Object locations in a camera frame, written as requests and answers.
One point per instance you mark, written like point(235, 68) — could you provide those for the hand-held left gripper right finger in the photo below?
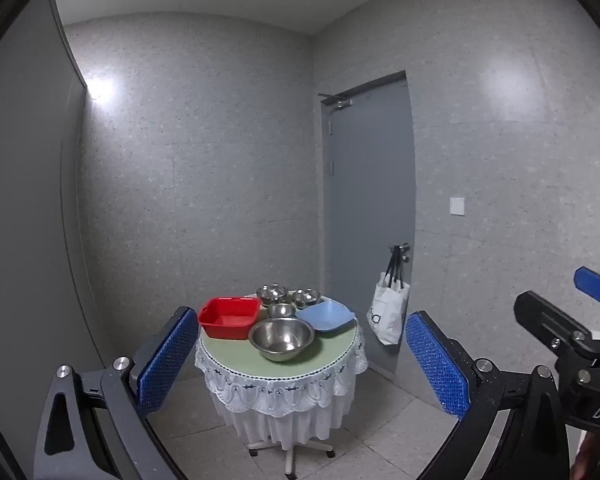
point(437, 365)

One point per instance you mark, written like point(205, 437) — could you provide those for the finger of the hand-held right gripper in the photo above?
point(597, 285)
point(550, 317)

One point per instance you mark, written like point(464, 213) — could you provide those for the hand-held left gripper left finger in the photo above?
point(167, 355)

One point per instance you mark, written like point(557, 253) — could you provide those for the red plastic basin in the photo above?
point(228, 317)

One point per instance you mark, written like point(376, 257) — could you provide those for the large steel bowl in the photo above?
point(281, 339)

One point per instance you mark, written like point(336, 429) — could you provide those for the small steel bowl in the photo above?
point(281, 310)
point(272, 292)
point(306, 297)

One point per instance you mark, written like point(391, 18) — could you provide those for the person's right hand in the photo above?
point(582, 460)

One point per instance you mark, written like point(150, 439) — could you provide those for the white tote bag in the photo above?
point(387, 317)

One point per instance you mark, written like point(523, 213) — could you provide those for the round table, green cloth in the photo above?
point(275, 390)

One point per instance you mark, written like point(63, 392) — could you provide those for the white table base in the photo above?
point(291, 457)

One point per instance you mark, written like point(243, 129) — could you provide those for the grey door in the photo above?
point(370, 185)

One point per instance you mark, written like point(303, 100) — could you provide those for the metal door closer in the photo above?
point(336, 100)

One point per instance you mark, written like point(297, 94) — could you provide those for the white wall switch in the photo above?
point(457, 206)

